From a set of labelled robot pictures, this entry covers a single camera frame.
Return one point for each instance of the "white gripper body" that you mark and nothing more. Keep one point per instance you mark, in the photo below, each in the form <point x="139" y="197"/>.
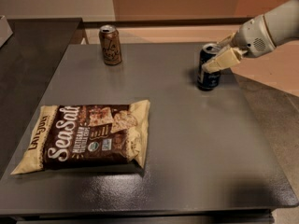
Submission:
<point x="250" y="38"/>

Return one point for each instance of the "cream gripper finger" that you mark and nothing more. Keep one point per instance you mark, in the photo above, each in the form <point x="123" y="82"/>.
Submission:
<point x="226" y="58"/>
<point x="227" y="40"/>

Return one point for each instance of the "blue pepsi can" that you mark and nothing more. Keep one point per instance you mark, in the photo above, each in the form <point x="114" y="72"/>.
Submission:
<point x="208" y="81"/>

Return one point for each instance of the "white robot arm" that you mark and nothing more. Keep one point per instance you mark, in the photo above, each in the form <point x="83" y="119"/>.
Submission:
<point x="282" y="23"/>

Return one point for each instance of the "tan lacroix can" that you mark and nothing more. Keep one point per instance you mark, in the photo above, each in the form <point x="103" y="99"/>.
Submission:
<point x="110" y="44"/>

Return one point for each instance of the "sea salt chip bag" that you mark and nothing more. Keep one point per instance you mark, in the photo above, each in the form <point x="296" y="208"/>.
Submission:
<point x="74" y="136"/>

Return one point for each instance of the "grey object at left edge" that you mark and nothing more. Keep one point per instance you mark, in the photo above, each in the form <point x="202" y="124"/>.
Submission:
<point x="5" y="30"/>

